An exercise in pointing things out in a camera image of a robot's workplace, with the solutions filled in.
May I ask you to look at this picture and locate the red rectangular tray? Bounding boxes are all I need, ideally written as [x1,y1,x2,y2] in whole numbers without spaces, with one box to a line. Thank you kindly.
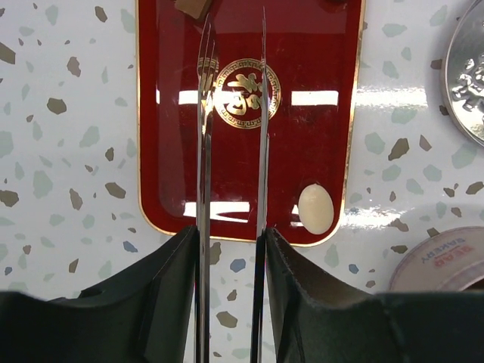
[137,1,365,247]

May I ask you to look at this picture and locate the round silver tin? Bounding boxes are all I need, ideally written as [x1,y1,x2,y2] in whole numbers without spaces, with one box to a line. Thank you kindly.
[389,226,483,292]

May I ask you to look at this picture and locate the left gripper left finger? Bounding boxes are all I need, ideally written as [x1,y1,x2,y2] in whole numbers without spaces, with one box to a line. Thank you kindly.
[1,226,198,362]

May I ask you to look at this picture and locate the caramel square chocolate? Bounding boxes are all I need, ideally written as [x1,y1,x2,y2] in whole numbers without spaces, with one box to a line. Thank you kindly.
[175,0,212,20]

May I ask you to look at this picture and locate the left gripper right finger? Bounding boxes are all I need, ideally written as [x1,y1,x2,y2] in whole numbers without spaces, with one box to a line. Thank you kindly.
[265,228,483,362]

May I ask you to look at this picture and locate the metal serving tongs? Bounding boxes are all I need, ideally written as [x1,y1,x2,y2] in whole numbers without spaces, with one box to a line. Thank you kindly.
[194,15,269,362]

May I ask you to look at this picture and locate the round cream chocolate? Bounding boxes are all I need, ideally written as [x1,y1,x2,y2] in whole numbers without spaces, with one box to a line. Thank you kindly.
[298,184,334,234]

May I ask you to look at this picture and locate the round silver tin lid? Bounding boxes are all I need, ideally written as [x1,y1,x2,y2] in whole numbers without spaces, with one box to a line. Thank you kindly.
[441,1,483,145]

